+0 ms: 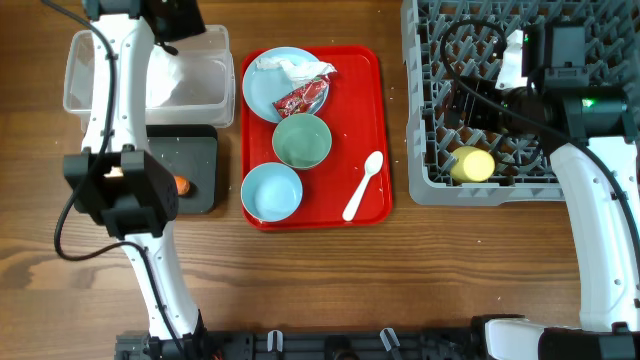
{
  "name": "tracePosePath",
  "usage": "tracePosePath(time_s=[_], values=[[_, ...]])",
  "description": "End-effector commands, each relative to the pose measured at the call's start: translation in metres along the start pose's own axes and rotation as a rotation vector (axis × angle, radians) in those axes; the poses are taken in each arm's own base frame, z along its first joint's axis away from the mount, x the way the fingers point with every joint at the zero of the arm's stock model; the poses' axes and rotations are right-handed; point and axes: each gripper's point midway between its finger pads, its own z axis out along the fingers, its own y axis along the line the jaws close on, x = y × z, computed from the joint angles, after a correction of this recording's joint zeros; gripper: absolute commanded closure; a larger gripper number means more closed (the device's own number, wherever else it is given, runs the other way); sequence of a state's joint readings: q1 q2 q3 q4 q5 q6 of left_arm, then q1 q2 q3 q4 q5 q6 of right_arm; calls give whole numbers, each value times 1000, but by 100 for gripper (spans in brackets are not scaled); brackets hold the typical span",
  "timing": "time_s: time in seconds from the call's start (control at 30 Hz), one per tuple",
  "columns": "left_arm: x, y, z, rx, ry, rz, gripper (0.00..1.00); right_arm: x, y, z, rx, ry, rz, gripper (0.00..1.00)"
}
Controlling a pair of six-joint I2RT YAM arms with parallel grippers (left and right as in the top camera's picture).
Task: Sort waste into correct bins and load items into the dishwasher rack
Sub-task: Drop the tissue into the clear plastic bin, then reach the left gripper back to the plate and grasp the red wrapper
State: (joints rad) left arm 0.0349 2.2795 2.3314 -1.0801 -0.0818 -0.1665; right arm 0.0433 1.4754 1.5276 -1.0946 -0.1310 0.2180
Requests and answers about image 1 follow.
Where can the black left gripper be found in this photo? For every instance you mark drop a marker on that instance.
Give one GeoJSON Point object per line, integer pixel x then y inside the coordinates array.
{"type": "Point", "coordinates": [190, 20]}

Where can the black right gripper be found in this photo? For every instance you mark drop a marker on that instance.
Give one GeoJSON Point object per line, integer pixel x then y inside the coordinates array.
{"type": "Point", "coordinates": [463, 103]}

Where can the yellow plastic cup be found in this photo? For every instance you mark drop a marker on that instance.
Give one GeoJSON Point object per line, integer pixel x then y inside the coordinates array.
{"type": "Point", "coordinates": [472, 165]}

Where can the white tissue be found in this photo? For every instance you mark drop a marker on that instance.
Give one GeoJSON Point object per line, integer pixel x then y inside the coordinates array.
{"type": "Point", "coordinates": [302, 72]}

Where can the orange carrot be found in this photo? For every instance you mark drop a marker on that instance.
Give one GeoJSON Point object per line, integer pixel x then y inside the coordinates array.
{"type": "Point", "coordinates": [183, 185]}

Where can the mint green bowl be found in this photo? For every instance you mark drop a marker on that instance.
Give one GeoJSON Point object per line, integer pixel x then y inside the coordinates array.
{"type": "Point", "coordinates": [302, 141]}

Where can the light blue bowl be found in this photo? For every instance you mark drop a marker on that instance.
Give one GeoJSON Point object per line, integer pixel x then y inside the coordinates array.
{"type": "Point", "coordinates": [271, 192]}

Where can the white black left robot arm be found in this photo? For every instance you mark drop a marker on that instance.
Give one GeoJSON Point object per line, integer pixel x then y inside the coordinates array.
{"type": "Point", "coordinates": [115, 179]}

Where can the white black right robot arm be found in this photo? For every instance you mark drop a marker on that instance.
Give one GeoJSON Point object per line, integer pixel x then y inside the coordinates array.
{"type": "Point", "coordinates": [589, 135]}

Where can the grey dishwasher rack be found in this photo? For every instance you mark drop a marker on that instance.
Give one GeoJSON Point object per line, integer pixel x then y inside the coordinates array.
{"type": "Point", "coordinates": [522, 174]}

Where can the black waste tray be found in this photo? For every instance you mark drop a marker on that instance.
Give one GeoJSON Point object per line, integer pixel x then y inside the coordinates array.
{"type": "Point", "coordinates": [189, 151]}

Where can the clear plastic bin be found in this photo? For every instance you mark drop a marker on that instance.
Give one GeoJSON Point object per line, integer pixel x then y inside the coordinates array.
{"type": "Point", "coordinates": [195, 87]}

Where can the light blue plate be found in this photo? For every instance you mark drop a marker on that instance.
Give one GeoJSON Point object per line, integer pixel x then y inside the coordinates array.
{"type": "Point", "coordinates": [263, 87]}

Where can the white plastic spoon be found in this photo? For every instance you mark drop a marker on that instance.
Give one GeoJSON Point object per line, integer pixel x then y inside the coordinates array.
{"type": "Point", "coordinates": [372, 166]}

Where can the red serving tray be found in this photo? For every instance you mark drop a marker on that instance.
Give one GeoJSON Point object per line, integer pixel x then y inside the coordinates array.
{"type": "Point", "coordinates": [354, 113]}

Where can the red snack wrapper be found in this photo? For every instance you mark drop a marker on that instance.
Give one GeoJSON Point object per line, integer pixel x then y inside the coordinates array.
{"type": "Point", "coordinates": [307, 98]}

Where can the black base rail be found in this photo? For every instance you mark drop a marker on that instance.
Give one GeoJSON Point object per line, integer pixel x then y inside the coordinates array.
{"type": "Point", "coordinates": [386, 344]}

